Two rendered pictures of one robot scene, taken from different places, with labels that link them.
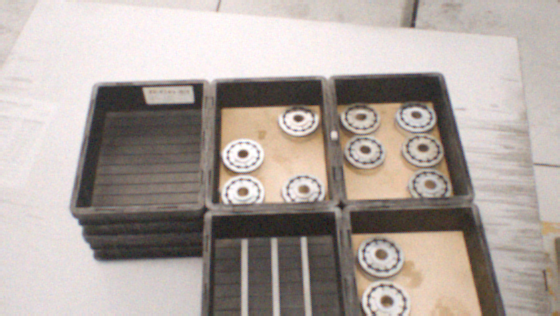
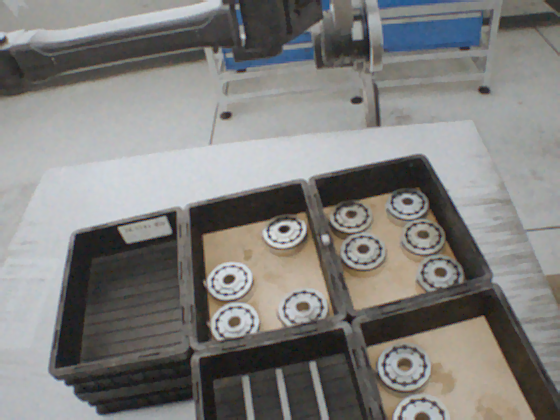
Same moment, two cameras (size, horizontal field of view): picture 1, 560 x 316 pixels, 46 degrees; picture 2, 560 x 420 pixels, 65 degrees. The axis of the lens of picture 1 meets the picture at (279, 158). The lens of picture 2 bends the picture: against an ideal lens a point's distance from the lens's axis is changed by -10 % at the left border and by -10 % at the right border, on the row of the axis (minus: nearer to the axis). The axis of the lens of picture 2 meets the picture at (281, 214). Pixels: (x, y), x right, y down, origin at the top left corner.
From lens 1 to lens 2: 0.55 m
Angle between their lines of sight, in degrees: 7
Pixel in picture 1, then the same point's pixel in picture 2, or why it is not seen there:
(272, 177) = (266, 299)
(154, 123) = (137, 262)
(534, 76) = not seen: hidden behind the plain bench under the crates
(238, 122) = (221, 245)
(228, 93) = (205, 217)
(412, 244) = (435, 343)
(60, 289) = not seen: outside the picture
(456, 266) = (488, 357)
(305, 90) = (286, 198)
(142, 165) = (128, 308)
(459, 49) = (427, 137)
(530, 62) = not seen: hidden behind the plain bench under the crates
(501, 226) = (513, 299)
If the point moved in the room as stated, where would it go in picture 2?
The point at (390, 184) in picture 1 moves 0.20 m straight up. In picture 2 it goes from (397, 281) to (401, 218)
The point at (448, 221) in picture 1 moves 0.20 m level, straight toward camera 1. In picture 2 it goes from (469, 309) to (460, 403)
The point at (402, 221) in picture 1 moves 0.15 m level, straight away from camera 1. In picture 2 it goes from (420, 320) to (422, 260)
